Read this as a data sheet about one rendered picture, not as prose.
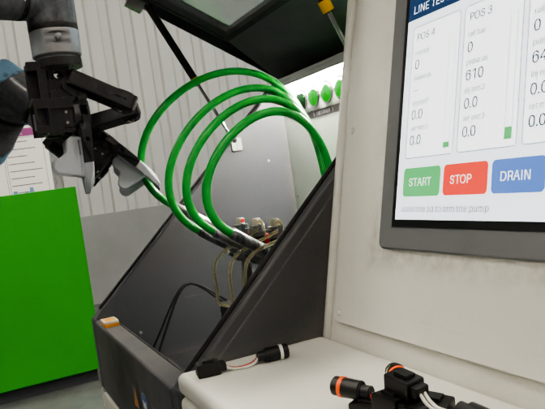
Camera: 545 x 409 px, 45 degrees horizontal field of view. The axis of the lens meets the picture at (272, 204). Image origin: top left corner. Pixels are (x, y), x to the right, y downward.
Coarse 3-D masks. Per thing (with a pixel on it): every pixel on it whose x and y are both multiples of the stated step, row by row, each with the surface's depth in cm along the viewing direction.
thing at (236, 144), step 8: (152, 8) 154; (152, 16) 154; (160, 24) 155; (168, 32) 155; (168, 40) 155; (176, 48) 156; (176, 56) 156; (184, 64) 157; (192, 72) 157; (200, 88) 158; (216, 112) 159; (232, 144) 161; (240, 144) 162
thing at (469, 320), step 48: (384, 0) 88; (384, 48) 87; (384, 96) 86; (384, 144) 85; (336, 192) 96; (336, 240) 95; (336, 288) 94; (384, 288) 82; (432, 288) 74; (480, 288) 67; (528, 288) 61; (336, 336) 93; (384, 336) 82; (432, 336) 73; (480, 336) 66; (528, 336) 61; (480, 384) 66; (528, 384) 61
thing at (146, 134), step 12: (216, 72) 126; (228, 72) 127; (240, 72) 128; (252, 72) 129; (192, 84) 124; (276, 84) 131; (180, 96) 124; (156, 120) 121; (144, 132) 120; (144, 144) 120; (144, 156) 121; (144, 180) 120; (156, 192) 121; (168, 204) 122
